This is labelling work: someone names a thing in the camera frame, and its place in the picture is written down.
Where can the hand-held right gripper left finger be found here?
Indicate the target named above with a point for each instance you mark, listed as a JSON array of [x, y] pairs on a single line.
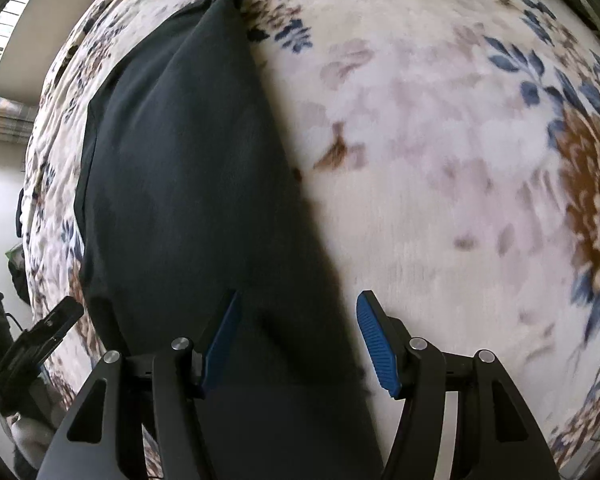
[[222, 345]]

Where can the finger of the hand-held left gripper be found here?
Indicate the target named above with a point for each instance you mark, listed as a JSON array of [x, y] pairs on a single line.
[[55, 322]]

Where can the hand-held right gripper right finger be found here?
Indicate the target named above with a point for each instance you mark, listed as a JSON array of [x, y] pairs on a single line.
[[377, 345]]

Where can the dark striped knit sweater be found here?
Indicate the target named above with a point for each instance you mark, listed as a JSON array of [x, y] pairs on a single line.
[[180, 185]]

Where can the dark green bag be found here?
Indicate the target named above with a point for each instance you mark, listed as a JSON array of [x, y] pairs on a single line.
[[17, 275]]

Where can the floral bed blanket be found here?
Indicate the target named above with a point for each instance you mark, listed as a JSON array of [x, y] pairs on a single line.
[[430, 160]]

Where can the grey-green curtain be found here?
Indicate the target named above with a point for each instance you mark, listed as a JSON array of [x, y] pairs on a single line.
[[5, 115]]

